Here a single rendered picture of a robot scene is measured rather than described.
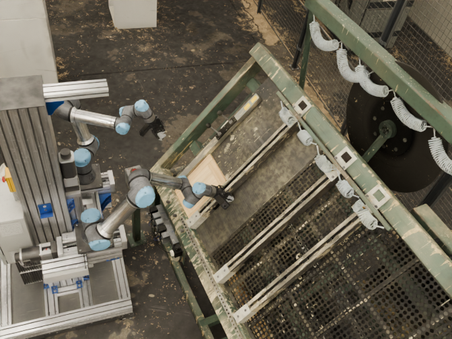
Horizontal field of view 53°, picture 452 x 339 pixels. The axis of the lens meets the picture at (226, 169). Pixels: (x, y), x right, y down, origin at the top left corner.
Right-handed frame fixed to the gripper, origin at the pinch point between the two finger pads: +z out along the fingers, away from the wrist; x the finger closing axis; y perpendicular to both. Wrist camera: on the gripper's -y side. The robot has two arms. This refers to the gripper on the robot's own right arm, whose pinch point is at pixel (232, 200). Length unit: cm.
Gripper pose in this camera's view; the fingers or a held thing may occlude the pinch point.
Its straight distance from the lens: 301.2
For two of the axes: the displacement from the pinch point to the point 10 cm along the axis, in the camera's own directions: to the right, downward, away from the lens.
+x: -6.6, 6.7, 3.4
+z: 6.2, 2.3, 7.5
